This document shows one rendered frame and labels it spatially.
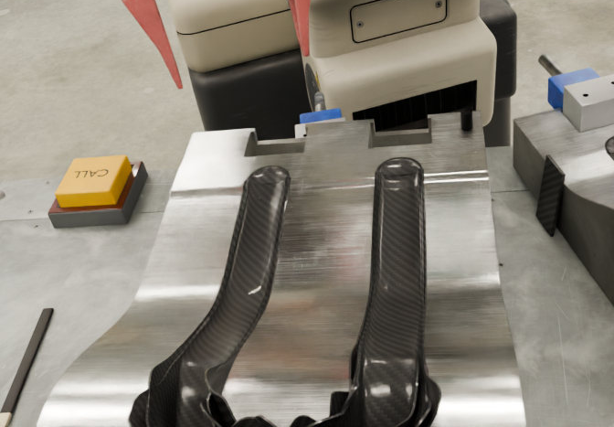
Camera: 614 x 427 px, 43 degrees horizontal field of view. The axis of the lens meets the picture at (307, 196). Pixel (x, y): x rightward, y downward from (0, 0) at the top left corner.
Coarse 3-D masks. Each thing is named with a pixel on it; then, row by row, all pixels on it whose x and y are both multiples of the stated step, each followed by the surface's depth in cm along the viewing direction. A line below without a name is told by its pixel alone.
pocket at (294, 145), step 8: (256, 136) 72; (248, 144) 70; (256, 144) 72; (264, 144) 72; (272, 144) 72; (280, 144) 72; (288, 144) 71; (296, 144) 71; (304, 144) 71; (248, 152) 70; (256, 152) 72; (264, 152) 72; (272, 152) 72; (280, 152) 72; (288, 152) 72; (296, 152) 72
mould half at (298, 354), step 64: (320, 128) 70; (448, 128) 66; (192, 192) 65; (320, 192) 63; (448, 192) 60; (192, 256) 60; (320, 256) 58; (448, 256) 55; (128, 320) 54; (192, 320) 53; (320, 320) 50; (448, 320) 48; (64, 384) 45; (128, 384) 44; (256, 384) 43; (320, 384) 42; (448, 384) 41; (512, 384) 40
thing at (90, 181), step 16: (80, 160) 82; (96, 160) 81; (112, 160) 81; (128, 160) 81; (64, 176) 80; (80, 176) 79; (96, 176) 79; (112, 176) 78; (64, 192) 78; (80, 192) 77; (96, 192) 77; (112, 192) 77
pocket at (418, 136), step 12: (372, 132) 70; (384, 132) 70; (396, 132) 70; (408, 132) 70; (420, 132) 69; (372, 144) 70; (384, 144) 70; (396, 144) 70; (408, 144) 70; (420, 144) 70
